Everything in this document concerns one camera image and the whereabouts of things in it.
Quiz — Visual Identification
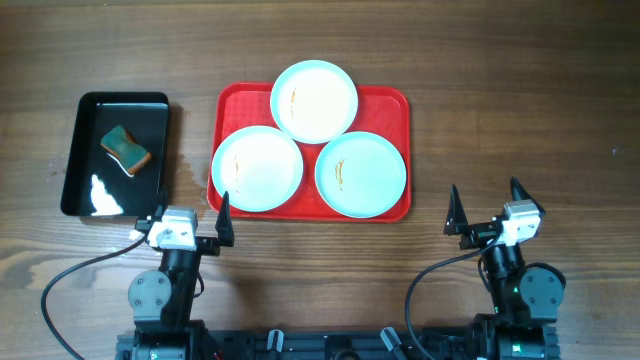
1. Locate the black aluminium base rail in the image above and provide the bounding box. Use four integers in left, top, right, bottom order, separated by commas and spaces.
115, 327, 560, 360

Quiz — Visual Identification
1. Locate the light blue plate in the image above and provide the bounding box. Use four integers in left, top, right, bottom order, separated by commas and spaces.
211, 125, 304, 213
269, 60, 359, 144
314, 131, 408, 219

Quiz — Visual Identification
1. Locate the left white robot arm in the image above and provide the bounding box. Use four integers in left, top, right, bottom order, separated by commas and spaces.
116, 193, 235, 360

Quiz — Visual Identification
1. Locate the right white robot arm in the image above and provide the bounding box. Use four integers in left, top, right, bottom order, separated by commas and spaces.
444, 177, 566, 360

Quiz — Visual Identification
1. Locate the green and orange sponge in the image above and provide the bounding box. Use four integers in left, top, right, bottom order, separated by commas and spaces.
100, 125, 152, 177

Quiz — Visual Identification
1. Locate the black rectangular water tray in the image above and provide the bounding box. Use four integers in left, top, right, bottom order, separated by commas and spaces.
60, 92, 171, 217

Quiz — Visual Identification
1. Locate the red plastic serving tray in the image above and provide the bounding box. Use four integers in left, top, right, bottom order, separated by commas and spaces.
212, 82, 411, 222

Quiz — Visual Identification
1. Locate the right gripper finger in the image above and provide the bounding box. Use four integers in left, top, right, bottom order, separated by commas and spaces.
443, 184, 469, 236
510, 177, 546, 216

